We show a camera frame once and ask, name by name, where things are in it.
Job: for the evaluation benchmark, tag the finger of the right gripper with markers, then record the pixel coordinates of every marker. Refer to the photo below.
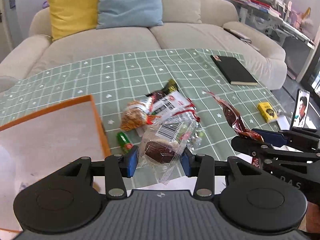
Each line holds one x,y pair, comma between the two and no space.
294,150
275,136

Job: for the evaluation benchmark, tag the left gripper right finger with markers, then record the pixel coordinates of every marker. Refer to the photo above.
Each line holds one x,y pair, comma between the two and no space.
203,168

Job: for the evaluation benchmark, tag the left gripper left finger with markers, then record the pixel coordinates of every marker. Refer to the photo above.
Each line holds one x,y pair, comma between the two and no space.
117,167

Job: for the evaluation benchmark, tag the red braised meat packet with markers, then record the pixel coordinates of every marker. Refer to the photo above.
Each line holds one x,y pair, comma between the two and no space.
235,120

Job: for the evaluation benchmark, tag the clear chocolate cake packet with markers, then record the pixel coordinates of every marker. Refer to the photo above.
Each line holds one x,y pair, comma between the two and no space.
162,145

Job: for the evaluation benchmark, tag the book on sofa arm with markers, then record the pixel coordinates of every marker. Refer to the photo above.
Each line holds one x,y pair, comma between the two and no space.
242,38

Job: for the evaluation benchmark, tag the person's right hand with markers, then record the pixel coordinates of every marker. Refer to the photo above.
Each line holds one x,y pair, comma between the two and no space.
313,218

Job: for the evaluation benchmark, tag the green sausage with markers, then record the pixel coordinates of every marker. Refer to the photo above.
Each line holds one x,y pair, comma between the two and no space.
124,143

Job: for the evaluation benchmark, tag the yellow small box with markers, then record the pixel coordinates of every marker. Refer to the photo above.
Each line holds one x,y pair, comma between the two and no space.
267,112

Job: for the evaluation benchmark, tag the black smartphone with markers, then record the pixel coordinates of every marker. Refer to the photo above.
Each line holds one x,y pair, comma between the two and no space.
301,109

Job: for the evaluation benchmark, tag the green checkered tablecloth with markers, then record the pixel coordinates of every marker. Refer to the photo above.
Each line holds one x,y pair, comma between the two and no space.
116,80

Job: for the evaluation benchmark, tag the orange crispy sticks bag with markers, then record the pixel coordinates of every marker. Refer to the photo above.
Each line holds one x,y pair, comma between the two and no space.
136,115

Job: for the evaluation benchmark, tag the white red snack packet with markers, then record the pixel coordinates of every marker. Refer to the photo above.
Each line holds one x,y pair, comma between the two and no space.
174,108

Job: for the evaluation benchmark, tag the black notebook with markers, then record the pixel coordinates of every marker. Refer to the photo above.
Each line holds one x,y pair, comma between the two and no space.
234,71

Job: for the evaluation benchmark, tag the dark green snack packet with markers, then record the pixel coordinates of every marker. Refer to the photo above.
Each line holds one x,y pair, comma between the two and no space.
170,87

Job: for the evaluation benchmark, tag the orange cardboard box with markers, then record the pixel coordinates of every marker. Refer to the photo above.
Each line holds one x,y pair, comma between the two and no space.
40,143

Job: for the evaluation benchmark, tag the beige sofa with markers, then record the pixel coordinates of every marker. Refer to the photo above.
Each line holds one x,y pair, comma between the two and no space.
39,52

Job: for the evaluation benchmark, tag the cluttered white shelf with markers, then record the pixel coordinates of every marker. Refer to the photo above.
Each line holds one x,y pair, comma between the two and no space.
295,19

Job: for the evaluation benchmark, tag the yellow cushion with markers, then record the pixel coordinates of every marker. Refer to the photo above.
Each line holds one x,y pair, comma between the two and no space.
68,17

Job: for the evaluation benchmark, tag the white door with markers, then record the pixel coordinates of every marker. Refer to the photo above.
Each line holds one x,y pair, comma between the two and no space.
6,45

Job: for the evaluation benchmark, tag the blue cushion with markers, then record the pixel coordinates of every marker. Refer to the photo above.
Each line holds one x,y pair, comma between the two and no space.
129,13

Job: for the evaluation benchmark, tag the beige cushion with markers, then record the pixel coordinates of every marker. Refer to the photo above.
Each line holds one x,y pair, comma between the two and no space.
181,11

